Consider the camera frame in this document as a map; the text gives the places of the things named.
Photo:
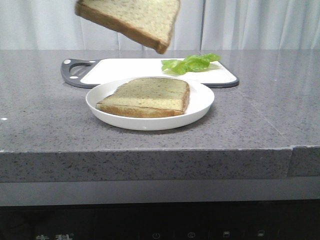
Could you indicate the black appliance control panel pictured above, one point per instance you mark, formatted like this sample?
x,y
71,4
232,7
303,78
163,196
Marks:
x,y
235,220

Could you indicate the white pleated curtain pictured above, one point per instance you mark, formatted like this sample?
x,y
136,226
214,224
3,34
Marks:
x,y
200,25

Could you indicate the white grey cutting board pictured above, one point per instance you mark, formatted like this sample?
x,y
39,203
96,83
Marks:
x,y
91,73

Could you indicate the toasted bread slice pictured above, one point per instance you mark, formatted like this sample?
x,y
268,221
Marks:
x,y
147,22
148,97

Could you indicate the white round plate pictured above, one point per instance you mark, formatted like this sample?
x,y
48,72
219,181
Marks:
x,y
200,100

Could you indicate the green lettuce leaf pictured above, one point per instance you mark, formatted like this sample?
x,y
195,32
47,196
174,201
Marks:
x,y
191,63

